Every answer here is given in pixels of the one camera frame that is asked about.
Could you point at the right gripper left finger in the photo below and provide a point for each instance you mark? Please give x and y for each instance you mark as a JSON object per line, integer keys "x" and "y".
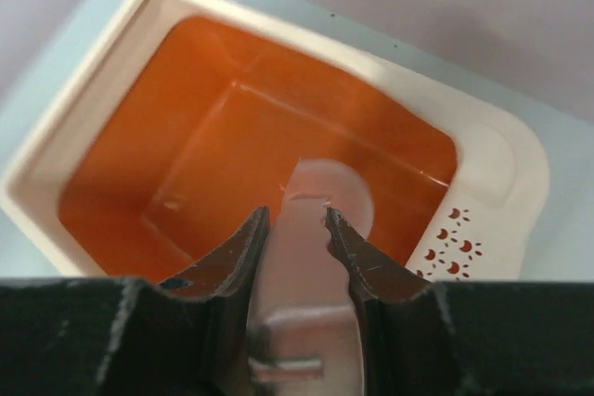
{"x": 125, "y": 336}

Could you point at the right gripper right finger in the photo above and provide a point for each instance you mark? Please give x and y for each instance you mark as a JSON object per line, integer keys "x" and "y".
{"x": 464, "y": 337}

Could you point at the clear plastic scoop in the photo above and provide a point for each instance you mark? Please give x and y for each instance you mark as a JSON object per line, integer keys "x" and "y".
{"x": 303, "y": 335}

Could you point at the orange and cream litter box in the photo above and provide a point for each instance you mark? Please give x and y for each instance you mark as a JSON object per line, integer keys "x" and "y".
{"x": 185, "y": 115}

